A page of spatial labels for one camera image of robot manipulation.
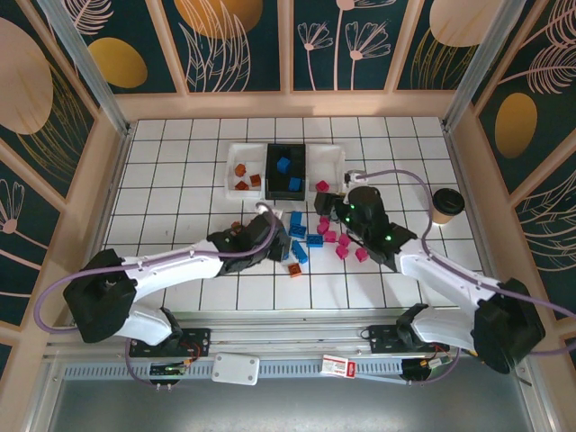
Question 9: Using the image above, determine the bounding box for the white plastic bin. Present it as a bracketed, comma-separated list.
[305, 142, 348, 199]
[223, 142, 270, 201]

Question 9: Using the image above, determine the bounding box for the black plastic bin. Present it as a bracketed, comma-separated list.
[264, 142, 310, 202]

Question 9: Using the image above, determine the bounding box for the paper coffee cup black lid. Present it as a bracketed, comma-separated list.
[430, 187, 465, 226]

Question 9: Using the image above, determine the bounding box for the white plastic box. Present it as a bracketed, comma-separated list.
[211, 352, 261, 387]

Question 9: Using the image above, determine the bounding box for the red and white card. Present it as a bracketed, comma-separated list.
[321, 353, 356, 379]

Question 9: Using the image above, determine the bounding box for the grey metal tray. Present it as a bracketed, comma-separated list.
[26, 355, 554, 432]

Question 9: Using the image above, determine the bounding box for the yellow black screwdriver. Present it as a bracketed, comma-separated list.
[463, 346, 535, 387]

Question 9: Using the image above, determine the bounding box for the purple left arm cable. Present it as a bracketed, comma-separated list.
[38, 204, 276, 391]

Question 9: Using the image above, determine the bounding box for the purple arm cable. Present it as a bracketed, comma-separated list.
[38, 204, 276, 391]
[355, 168, 576, 386]

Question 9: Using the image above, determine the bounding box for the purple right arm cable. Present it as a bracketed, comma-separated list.
[355, 168, 576, 386]

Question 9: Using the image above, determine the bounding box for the aluminium mounting rail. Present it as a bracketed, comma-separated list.
[44, 310, 530, 361]

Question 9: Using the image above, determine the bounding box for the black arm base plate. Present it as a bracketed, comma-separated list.
[367, 323, 451, 356]
[129, 327, 212, 360]

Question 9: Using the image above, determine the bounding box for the grey slotted cable duct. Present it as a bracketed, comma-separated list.
[62, 359, 406, 380]

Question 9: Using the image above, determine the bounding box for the aluminium frame post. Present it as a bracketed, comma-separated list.
[35, 0, 134, 136]
[443, 0, 528, 131]

